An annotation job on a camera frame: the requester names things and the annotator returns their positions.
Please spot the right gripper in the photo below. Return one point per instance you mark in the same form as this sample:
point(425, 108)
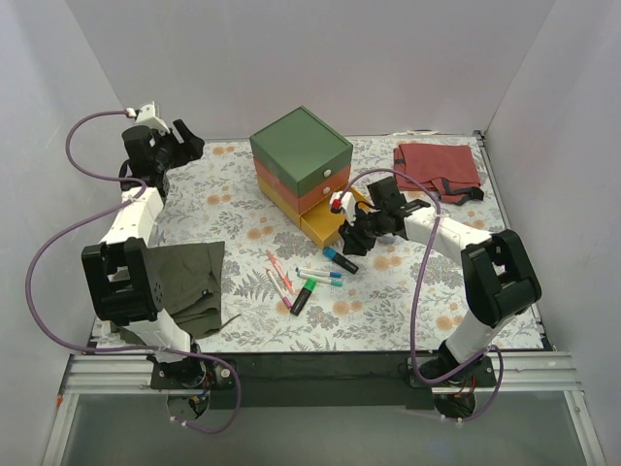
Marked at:
point(359, 231)

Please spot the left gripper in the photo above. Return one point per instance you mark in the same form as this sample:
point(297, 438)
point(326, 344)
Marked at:
point(176, 147)

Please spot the yellow bottom drawer box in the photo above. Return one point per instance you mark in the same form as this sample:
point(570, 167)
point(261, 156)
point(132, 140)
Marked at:
point(318, 223)

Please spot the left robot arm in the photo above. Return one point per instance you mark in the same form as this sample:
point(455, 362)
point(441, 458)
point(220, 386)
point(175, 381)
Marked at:
point(124, 285)

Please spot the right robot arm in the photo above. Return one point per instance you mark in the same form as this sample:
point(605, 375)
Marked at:
point(499, 278)

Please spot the blue cap black highlighter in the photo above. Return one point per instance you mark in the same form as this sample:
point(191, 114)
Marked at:
point(340, 260)

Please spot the white blue marker pen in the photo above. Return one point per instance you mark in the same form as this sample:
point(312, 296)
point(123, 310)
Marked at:
point(318, 273)

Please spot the white teal marker pen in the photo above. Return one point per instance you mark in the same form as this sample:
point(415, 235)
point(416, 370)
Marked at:
point(326, 280)

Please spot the green cap black highlighter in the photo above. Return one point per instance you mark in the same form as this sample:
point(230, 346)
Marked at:
point(303, 297)

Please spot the orange pink marker pen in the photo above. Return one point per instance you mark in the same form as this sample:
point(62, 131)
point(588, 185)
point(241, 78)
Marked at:
point(287, 283)

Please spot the white magenta marker pen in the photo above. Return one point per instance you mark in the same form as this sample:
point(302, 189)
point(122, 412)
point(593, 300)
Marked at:
point(281, 294)

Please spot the red folded cloth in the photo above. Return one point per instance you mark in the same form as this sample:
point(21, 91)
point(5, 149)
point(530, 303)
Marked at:
point(449, 171)

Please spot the olive green folded cloth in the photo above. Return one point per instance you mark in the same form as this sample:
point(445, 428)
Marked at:
point(191, 278)

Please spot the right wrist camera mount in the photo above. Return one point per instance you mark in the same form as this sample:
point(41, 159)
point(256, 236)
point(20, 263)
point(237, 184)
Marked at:
point(343, 202)

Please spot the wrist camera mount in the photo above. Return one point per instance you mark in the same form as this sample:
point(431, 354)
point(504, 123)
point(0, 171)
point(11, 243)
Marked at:
point(343, 202)
point(148, 115)

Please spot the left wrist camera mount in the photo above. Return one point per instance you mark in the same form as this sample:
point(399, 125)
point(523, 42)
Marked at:
point(148, 115)

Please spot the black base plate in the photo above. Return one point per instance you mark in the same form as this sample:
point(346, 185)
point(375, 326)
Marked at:
point(331, 379)

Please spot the aluminium frame rail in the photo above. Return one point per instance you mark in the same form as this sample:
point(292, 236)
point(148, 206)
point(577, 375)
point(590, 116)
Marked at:
point(333, 408)

